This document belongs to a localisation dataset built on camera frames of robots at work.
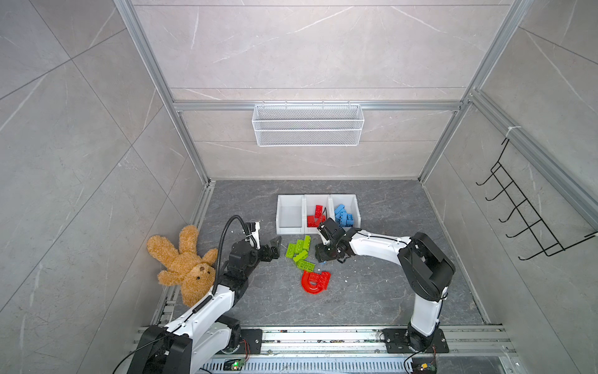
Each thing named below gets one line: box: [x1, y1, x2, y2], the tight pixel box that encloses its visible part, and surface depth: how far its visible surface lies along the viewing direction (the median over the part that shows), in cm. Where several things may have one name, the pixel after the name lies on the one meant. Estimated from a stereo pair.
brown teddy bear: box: [147, 224, 219, 307], surface depth 82 cm
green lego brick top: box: [302, 235, 311, 251], surface depth 96 cm
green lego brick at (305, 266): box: [295, 259, 316, 272], surface depth 90 cm
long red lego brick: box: [314, 204, 324, 219], surface depth 107 cm
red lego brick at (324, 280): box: [319, 271, 331, 290], surface depth 86 cm
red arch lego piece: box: [301, 270, 331, 295], surface depth 86 cm
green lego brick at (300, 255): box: [292, 250, 308, 262], surface depth 92 cm
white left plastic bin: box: [275, 194, 306, 235], surface depth 105 cm
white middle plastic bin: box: [302, 194, 333, 235], surface depth 106 cm
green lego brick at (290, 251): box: [285, 243, 296, 259], surface depth 95 cm
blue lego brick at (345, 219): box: [335, 209, 355, 227], surface depth 101 cm
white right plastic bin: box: [328, 194, 362, 233], surface depth 102 cm
